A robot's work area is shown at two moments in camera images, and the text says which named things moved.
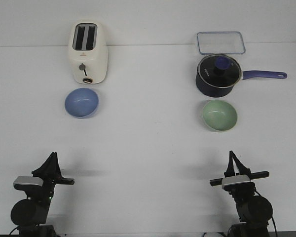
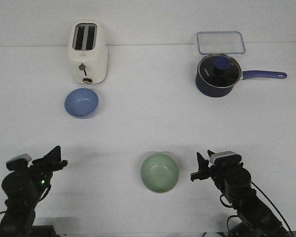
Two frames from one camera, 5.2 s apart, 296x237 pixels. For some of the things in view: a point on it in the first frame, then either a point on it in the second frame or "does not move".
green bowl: x=219 y=115 to x=160 y=173
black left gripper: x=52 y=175 to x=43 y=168
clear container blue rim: x=220 y=42 does not move
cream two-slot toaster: x=88 y=47 does not move
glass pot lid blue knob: x=219 y=70 does not move
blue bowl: x=81 y=102 does not move
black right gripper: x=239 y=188 to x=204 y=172
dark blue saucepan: x=217 y=74 does not move
